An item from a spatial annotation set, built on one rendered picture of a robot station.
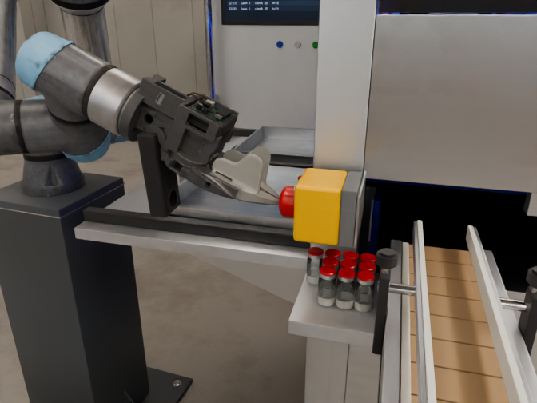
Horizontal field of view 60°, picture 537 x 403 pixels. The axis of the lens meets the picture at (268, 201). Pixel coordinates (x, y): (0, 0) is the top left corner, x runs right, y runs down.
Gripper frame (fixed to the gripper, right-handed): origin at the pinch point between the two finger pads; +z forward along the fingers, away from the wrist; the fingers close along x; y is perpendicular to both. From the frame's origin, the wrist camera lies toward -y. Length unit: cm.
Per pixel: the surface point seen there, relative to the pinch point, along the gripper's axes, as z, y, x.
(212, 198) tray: -11.3, -17.6, 24.8
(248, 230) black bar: -1.4, -11.1, 9.9
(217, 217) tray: -6.9, -13.0, 12.0
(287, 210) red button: 2.6, 1.1, -1.9
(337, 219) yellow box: 8.2, 4.0, -3.5
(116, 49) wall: -217, -116, 356
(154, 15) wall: -189, -70, 353
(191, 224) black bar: -10.0, -15.2, 9.9
